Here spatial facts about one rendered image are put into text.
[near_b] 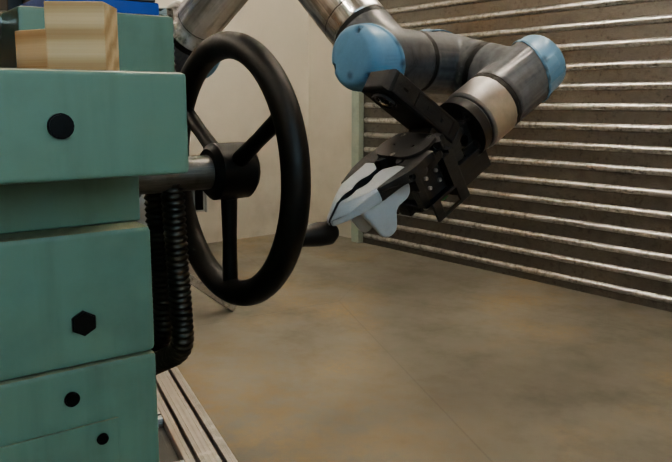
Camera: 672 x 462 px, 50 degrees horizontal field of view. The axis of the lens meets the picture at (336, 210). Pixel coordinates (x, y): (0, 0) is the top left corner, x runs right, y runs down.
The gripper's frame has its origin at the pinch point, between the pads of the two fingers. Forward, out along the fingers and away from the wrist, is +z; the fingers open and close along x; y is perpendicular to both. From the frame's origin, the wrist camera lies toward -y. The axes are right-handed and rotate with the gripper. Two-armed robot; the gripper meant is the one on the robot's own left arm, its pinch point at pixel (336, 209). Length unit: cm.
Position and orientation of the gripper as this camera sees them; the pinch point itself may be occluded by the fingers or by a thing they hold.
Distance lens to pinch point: 72.0
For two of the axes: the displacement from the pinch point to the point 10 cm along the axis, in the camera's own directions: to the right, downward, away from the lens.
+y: 4.0, 8.1, 4.2
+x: -5.9, -1.2, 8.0
